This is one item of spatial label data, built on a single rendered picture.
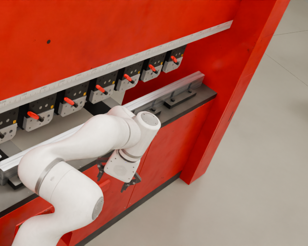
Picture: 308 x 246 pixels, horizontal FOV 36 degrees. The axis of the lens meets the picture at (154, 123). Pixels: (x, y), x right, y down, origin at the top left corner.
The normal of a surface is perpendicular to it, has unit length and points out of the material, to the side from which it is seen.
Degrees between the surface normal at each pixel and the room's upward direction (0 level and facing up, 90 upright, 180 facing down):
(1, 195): 0
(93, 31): 90
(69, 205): 65
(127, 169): 89
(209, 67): 90
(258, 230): 0
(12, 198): 0
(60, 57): 90
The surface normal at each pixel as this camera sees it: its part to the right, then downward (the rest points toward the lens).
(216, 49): -0.61, 0.33
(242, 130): 0.28, -0.76
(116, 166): -0.16, 0.55
